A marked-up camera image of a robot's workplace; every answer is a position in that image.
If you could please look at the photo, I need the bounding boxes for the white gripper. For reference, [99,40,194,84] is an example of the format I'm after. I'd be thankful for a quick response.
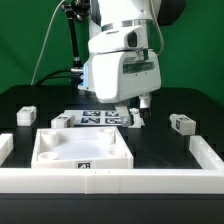
[88,50,161,127]

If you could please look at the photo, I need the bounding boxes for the white square tabletop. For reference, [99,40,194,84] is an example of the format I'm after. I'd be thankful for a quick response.
[31,126,134,169]

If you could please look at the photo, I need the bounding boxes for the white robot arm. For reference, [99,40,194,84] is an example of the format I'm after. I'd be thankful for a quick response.
[84,0,186,126]

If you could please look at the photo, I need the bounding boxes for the tag marker sheet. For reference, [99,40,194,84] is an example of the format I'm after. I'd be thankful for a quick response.
[63,109,146,128]

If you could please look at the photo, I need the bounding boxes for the white U-shaped fence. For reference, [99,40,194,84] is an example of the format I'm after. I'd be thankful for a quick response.
[0,136,224,194]

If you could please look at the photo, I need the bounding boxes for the black cable bundle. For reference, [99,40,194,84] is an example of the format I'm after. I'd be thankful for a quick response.
[34,67,84,87]

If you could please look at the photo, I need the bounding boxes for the grey cable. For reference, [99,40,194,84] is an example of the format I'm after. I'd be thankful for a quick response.
[30,0,67,86]

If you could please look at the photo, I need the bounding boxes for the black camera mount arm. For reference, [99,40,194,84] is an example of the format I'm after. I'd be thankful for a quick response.
[61,0,90,69]

